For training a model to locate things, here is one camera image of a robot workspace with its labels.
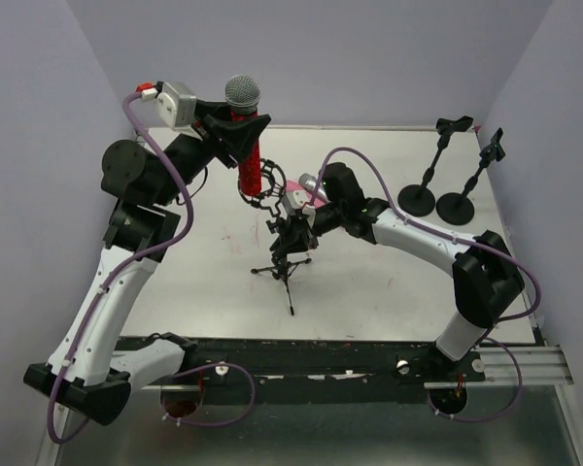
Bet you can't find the black mounting rail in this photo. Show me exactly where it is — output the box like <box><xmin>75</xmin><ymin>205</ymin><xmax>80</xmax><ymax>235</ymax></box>
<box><xmin>80</xmin><ymin>332</ymin><xmax>487</xmax><ymax>407</ymax></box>

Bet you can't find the red glitter microphone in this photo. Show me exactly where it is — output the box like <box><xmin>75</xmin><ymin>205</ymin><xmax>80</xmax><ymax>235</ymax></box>
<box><xmin>224</xmin><ymin>75</ymin><xmax>261</xmax><ymax>197</ymax></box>

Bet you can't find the silver microphone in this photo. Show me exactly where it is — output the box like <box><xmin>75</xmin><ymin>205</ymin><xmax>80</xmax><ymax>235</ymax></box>
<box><xmin>298</xmin><ymin>173</ymin><xmax>329</xmax><ymax>203</ymax></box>

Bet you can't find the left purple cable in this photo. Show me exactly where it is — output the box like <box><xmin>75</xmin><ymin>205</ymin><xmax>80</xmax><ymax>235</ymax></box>
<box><xmin>46</xmin><ymin>91</ymin><xmax>257</xmax><ymax>446</ymax></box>

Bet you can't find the black round-base stand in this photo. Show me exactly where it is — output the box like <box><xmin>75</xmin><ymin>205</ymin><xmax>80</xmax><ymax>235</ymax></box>
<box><xmin>397</xmin><ymin>116</ymin><xmax>473</xmax><ymax>217</ymax></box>
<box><xmin>435</xmin><ymin>127</ymin><xmax>505</xmax><ymax>226</ymax></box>

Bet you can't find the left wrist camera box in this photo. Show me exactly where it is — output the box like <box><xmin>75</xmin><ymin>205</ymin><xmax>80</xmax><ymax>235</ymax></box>
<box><xmin>136</xmin><ymin>82</ymin><xmax>197</xmax><ymax>130</ymax></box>

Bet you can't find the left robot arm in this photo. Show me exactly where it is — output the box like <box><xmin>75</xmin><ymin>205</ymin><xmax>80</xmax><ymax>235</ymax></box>
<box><xmin>23</xmin><ymin>102</ymin><xmax>271</xmax><ymax>425</ymax></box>

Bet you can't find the black tripod microphone stand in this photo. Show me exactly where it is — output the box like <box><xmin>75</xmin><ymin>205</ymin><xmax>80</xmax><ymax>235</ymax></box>
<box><xmin>237</xmin><ymin>158</ymin><xmax>312</xmax><ymax>316</ymax></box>

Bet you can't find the aluminium frame rail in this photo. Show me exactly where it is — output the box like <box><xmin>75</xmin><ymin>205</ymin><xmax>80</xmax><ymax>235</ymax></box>
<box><xmin>57</xmin><ymin>127</ymin><xmax>572</xmax><ymax>389</ymax></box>

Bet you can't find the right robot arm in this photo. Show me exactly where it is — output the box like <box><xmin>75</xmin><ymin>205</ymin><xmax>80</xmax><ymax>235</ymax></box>
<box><xmin>268</xmin><ymin>162</ymin><xmax>524</xmax><ymax>362</ymax></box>

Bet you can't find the pink microphone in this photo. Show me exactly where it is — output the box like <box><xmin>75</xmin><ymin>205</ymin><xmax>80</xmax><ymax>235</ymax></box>
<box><xmin>285</xmin><ymin>180</ymin><xmax>303</xmax><ymax>192</ymax></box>

